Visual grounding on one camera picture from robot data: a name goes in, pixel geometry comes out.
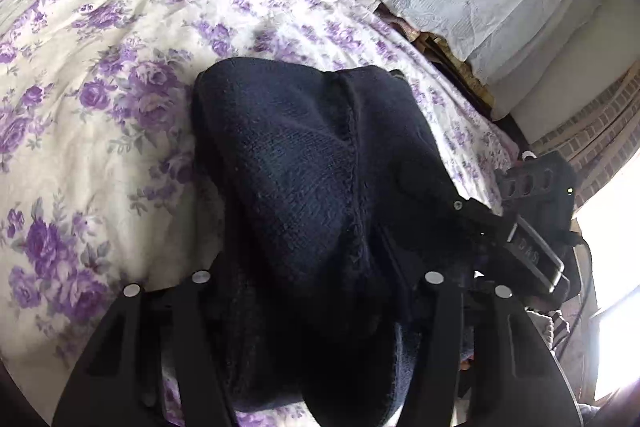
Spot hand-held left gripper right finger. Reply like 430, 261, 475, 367
397, 271, 586, 427

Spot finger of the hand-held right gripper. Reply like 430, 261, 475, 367
447, 194, 517, 260

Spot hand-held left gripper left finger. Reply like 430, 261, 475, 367
51, 269, 238, 427

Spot white padded bedding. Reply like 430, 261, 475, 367
470, 0, 632, 134

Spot navy knit sweater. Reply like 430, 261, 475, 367
191, 57, 482, 427

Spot black cable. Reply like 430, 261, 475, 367
550, 232, 598, 358

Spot purple floral bedsheet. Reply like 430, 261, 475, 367
0, 0, 521, 427

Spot dark wooden headboard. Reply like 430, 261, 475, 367
375, 2, 501, 120

